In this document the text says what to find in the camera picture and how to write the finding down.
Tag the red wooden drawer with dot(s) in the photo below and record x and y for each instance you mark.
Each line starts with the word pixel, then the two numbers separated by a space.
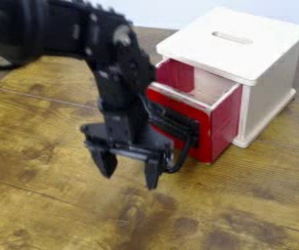
pixel 205 98

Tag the white wooden box cabinet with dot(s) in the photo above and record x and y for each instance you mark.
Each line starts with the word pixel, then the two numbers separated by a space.
pixel 250 50

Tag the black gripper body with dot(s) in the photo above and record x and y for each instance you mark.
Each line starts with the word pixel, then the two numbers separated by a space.
pixel 122 74

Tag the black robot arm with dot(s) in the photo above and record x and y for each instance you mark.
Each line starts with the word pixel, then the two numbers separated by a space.
pixel 70 28

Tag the black metal drawer handle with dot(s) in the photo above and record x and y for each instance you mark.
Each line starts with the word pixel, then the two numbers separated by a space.
pixel 177 125

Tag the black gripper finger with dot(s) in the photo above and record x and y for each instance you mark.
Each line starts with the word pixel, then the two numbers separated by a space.
pixel 153 169
pixel 104 160

